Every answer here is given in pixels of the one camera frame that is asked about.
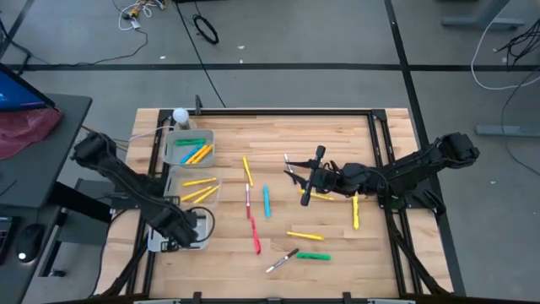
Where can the red cloth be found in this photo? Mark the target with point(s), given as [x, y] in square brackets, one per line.
[25, 131]

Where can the green chunky highlighter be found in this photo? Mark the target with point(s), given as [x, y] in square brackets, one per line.
[313, 256]
[190, 142]

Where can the black table clamp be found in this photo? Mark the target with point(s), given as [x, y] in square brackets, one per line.
[347, 297]
[197, 297]
[198, 103]

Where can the brown thin dry-erase marker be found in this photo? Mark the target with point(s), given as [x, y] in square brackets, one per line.
[201, 217]

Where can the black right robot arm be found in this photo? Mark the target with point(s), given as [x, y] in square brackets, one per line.
[405, 169]

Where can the yellow slim highlighter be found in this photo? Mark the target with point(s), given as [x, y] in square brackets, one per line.
[199, 182]
[355, 213]
[325, 197]
[196, 193]
[306, 236]
[248, 171]
[206, 194]

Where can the black computer keyboard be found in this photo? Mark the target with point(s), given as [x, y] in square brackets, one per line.
[4, 240]

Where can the blue chunky highlighter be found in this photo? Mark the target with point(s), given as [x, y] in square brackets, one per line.
[266, 202]
[191, 154]

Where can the computer monitor blue screen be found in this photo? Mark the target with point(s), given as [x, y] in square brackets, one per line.
[17, 90]

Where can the silver aluminium extrusion post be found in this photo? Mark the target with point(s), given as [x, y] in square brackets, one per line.
[156, 301]
[390, 301]

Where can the white plastic bin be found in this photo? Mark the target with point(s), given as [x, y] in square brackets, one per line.
[205, 242]

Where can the black metal table frame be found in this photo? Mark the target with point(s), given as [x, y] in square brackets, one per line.
[261, 112]

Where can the translucent plastic bin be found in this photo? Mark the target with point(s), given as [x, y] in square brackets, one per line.
[171, 190]

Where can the pink slim highlighter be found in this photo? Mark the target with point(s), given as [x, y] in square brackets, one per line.
[255, 236]

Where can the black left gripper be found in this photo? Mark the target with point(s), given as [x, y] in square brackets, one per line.
[177, 228]

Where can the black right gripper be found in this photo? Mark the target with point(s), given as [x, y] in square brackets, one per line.
[325, 179]

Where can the metal bulb socket base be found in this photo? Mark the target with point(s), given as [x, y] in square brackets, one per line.
[187, 125]

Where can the grey desk foot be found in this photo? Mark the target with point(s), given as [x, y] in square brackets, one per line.
[506, 131]

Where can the black office desk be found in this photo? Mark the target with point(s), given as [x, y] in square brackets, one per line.
[25, 186]

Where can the grey plastic bin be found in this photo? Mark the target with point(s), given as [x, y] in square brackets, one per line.
[169, 148]

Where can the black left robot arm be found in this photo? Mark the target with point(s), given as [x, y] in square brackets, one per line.
[126, 181]

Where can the grey desk leg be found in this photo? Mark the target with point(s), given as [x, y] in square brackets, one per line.
[481, 23]

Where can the black computer mouse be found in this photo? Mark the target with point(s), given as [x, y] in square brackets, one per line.
[29, 242]

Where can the red thin dry-erase marker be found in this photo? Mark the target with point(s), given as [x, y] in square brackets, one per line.
[248, 200]

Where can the white light bulb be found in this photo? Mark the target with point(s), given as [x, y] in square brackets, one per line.
[180, 115]

